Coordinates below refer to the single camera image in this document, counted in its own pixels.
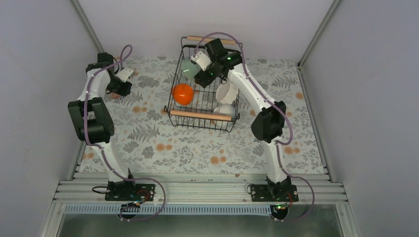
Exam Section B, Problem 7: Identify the red patterned bowl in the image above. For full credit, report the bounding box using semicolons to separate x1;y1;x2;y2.
109;93;121;99

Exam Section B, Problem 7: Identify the mint green bowl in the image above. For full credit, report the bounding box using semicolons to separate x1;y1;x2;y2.
181;59;201;81

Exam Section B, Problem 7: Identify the orange bowl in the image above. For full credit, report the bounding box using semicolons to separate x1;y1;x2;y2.
171;83;194;106

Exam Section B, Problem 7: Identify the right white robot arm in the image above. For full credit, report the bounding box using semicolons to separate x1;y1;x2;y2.
191;39;292;201

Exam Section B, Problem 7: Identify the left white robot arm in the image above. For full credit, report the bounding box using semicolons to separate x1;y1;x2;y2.
68;52;138;200

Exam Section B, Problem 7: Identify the white cylindrical bowl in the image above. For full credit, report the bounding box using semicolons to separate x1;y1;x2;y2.
215;80;239;105

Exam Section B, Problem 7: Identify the white round bowl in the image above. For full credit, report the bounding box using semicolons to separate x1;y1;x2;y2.
213;104;235;129

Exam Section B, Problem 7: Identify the floral table mat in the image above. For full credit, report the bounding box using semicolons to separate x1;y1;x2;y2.
78;56;325;175

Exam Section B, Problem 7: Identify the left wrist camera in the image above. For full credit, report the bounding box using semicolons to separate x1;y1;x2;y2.
116;68;134;82

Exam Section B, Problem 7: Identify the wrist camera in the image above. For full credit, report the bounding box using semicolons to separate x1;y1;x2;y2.
191;51;211;71
116;68;134;82

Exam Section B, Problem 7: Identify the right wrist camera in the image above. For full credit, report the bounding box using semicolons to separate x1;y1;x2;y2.
191;51;211;71

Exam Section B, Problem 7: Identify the black wire dish rack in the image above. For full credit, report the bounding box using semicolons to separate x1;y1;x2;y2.
164;36;240;132

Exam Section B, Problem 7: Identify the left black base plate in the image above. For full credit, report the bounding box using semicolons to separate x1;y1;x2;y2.
105;183;156;202

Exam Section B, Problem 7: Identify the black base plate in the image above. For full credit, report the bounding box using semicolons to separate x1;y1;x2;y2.
105;183;156;202
247;184;299;202

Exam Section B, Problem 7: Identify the aluminium mounting rail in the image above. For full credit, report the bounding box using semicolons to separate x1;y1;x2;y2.
53;172;348;204

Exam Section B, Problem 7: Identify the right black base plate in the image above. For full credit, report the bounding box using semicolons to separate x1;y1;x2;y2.
247;184;299;202

